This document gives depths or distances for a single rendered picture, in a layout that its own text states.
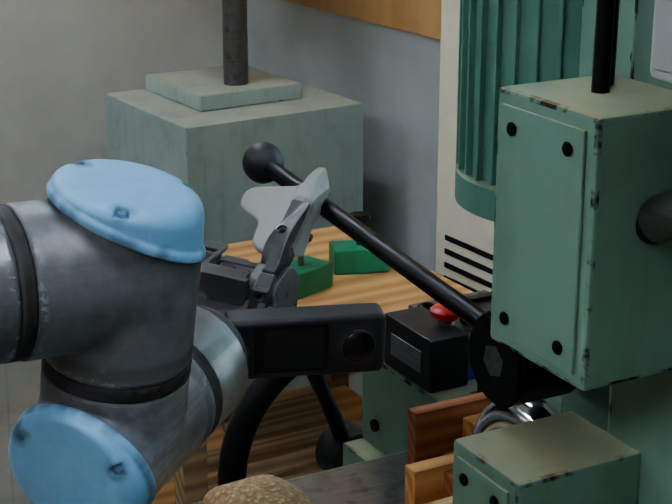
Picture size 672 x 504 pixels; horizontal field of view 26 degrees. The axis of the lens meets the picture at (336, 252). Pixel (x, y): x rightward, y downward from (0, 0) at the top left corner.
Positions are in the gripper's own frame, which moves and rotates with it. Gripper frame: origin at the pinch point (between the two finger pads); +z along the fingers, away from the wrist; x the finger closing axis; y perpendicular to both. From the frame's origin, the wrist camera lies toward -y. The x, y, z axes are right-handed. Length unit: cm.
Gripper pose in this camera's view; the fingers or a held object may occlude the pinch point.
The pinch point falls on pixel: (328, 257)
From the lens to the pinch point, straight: 117.1
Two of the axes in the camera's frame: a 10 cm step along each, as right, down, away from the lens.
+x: -0.5, 9.1, 4.2
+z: 3.7, -3.7, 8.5
